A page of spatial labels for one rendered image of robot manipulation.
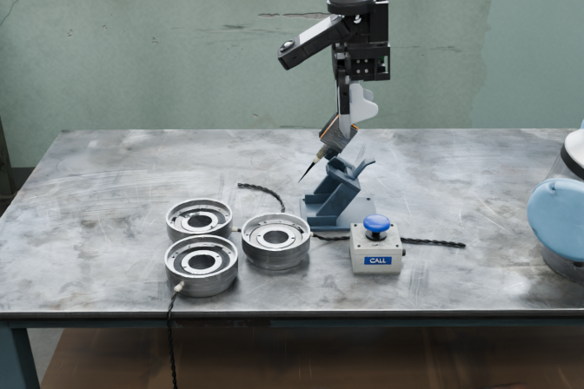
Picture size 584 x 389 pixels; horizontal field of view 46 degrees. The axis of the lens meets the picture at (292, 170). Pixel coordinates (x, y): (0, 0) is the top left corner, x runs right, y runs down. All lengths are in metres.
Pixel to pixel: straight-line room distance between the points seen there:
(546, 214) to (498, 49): 1.86
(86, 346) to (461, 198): 0.72
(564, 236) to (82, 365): 0.83
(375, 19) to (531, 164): 0.52
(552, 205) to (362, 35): 0.36
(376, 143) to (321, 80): 1.25
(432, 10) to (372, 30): 1.60
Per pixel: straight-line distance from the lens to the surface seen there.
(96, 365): 1.29
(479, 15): 2.67
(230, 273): 0.98
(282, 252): 1.01
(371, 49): 1.01
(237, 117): 2.71
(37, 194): 1.31
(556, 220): 0.90
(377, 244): 1.02
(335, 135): 1.08
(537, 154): 1.45
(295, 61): 1.03
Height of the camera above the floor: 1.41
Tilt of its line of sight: 28 degrees down
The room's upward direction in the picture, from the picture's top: straight up
